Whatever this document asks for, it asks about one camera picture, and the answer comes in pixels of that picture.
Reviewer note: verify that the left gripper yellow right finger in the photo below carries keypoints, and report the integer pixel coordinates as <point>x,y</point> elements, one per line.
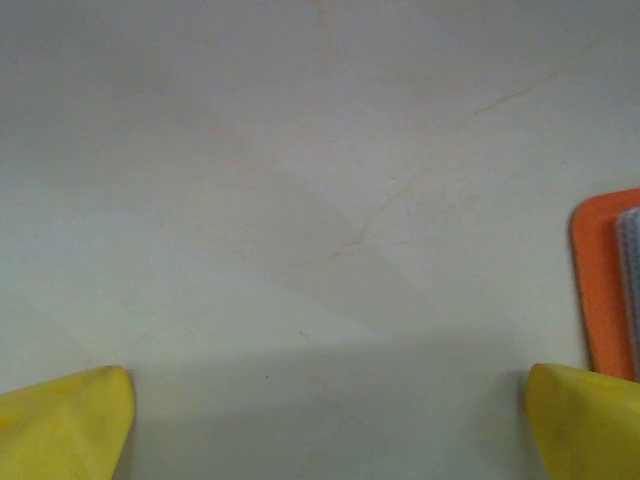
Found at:
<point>585,430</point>

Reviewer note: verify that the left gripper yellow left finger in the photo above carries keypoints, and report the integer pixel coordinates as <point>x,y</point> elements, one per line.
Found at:
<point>60,430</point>

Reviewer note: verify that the orange card holder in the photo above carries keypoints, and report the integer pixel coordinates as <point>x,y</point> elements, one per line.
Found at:
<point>600,280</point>

